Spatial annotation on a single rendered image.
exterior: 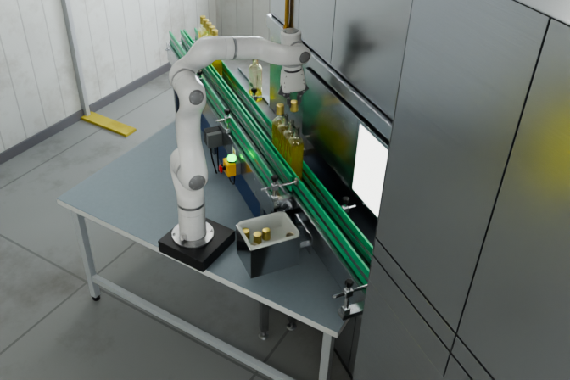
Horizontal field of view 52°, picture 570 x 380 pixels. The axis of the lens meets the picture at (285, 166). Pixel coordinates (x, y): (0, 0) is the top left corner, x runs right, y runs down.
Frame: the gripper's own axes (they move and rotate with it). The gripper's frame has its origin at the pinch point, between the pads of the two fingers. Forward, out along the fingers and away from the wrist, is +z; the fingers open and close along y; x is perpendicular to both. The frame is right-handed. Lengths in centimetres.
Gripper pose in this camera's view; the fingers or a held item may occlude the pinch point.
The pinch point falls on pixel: (293, 101)
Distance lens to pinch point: 252.8
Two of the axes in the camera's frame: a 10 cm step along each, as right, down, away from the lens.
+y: -9.6, 1.9, -1.9
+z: 0.5, 8.2, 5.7
